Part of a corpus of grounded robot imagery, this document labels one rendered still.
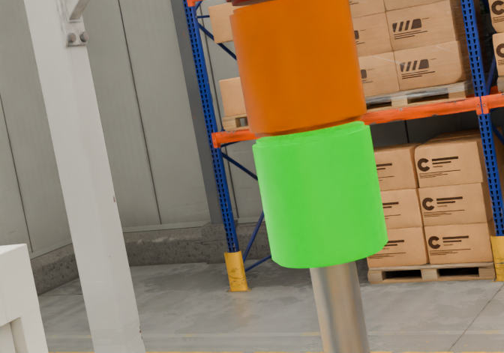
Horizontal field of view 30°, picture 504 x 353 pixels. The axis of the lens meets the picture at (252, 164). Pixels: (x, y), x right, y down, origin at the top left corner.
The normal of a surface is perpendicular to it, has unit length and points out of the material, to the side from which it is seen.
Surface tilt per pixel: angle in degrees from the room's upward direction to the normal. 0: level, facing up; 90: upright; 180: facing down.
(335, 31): 90
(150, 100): 90
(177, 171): 90
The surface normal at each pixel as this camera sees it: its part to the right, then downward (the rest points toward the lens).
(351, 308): 0.34, 0.04
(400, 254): -0.44, 0.21
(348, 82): 0.67, -0.04
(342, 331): -0.17, 0.14
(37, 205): 0.87, -0.10
